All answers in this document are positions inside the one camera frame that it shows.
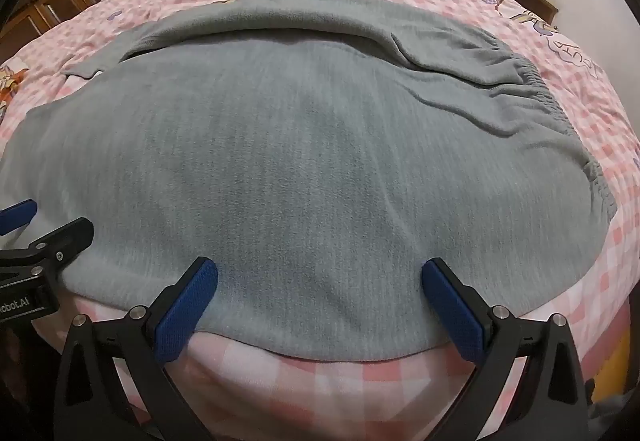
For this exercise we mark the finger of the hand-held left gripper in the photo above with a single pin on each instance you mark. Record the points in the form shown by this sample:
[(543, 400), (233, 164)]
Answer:
[(17, 216), (70, 236)]

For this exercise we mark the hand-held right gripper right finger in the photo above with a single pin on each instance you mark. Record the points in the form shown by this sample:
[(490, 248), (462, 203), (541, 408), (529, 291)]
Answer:
[(452, 316)]

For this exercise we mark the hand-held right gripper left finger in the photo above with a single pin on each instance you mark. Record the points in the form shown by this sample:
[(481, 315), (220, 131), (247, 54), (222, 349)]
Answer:
[(185, 311)]

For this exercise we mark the grey pants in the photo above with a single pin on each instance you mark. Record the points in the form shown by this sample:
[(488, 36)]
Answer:
[(300, 171)]

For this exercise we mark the pink checked cartoon bed sheet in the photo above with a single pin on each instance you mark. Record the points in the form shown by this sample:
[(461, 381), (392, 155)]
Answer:
[(575, 96)]

